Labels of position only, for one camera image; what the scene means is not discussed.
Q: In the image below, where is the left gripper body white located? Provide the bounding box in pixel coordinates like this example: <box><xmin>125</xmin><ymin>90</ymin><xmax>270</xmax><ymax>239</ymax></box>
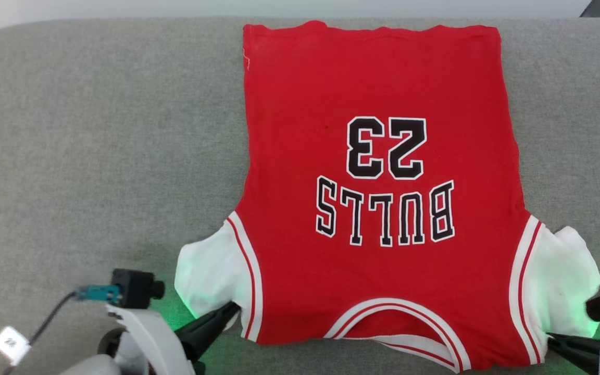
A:
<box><xmin>106</xmin><ymin>305</ymin><xmax>197</xmax><ymax>375</ymax></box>

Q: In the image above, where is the teal left camera connector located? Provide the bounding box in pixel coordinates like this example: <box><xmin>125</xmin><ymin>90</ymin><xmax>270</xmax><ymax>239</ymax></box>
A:
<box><xmin>73</xmin><ymin>284</ymin><xmax>121</xmax><ymax>304</ymax></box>

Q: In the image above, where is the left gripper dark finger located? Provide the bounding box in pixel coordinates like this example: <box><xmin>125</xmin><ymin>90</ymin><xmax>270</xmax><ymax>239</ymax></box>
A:
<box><xmin>175</xmin><ymin>302</ymin><xmax>241</xmax><ymax>361</ymax></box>

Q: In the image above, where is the white cable label tag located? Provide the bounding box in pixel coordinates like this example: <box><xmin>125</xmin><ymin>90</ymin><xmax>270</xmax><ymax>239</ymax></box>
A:
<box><xmin>0</xmin><ymin>326</ymin><xmax>31</xmax><ymax>366</ymax></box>

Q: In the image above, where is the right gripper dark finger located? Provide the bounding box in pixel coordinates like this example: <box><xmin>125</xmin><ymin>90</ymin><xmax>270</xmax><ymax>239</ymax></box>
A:
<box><xmin>547</xmin><ymin>332</ymin><xmax>600</xmax><ymax>374</ymax></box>

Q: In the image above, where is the thin black left camera cable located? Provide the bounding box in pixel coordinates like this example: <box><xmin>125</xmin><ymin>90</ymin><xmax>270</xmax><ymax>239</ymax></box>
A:
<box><xmin>2</xmin><ymin>291</ymin><xmax>79</xmax><ymax>375</ymax></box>

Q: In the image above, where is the red and white basketball jersey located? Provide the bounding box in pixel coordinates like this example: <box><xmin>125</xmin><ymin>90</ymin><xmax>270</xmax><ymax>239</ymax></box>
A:
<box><xmin>174</xmin><ymin>20</ymin><xmax>600</xmax><ymax>373</ymax></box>

